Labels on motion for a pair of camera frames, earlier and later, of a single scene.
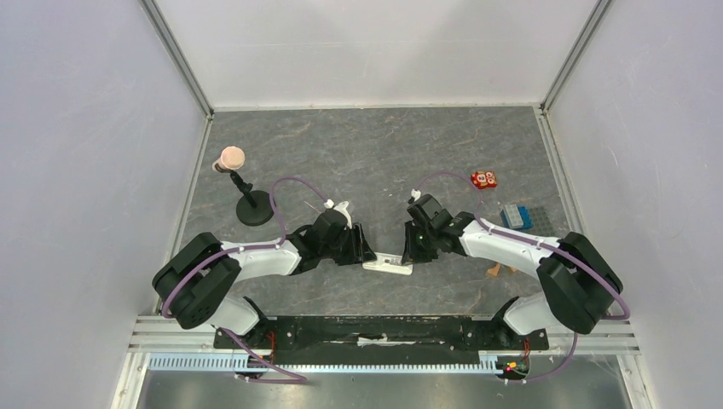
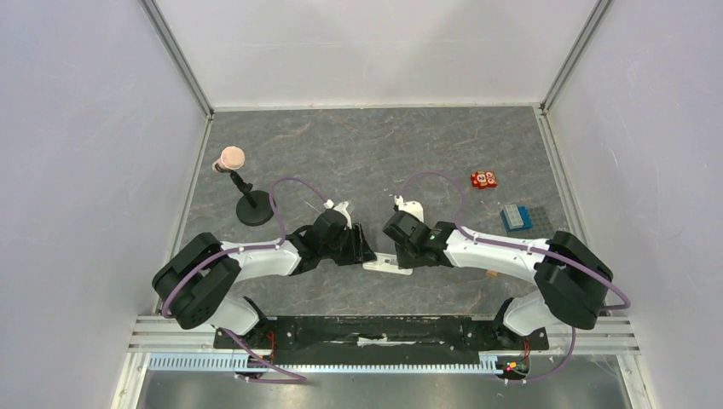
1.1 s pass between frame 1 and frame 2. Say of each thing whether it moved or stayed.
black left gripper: stayed
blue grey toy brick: stayed
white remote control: stayed
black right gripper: moved
